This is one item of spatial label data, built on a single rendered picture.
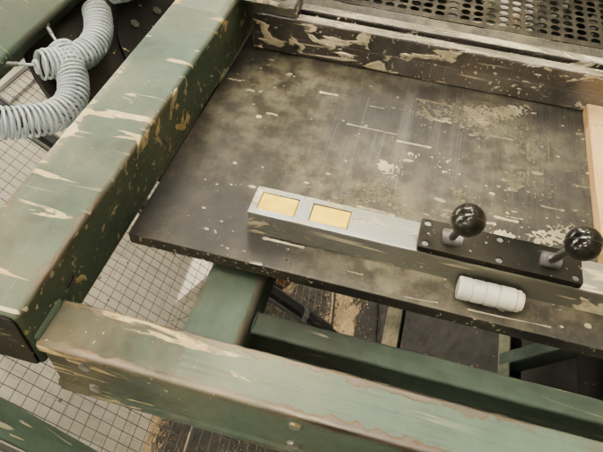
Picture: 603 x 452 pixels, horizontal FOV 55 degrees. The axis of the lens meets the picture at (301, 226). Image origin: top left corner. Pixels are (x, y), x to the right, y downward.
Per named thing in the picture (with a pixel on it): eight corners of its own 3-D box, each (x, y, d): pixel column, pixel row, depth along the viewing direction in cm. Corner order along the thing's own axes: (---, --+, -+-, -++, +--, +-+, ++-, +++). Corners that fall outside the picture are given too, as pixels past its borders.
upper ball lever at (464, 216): (461, 257, 72) (486, 238, 59) (432, 250, 73) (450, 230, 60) (467, 229, 73) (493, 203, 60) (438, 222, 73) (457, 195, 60)
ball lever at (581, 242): (559, 281, 71) (607, 261, 58) (528, 273, 71) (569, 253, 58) (563, 251, 71) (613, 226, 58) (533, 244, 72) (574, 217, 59)
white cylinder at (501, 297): (453, 302, 71) (518, 318, 70) (459, 289, 69) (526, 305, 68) (455, 283, 73) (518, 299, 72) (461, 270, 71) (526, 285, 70)
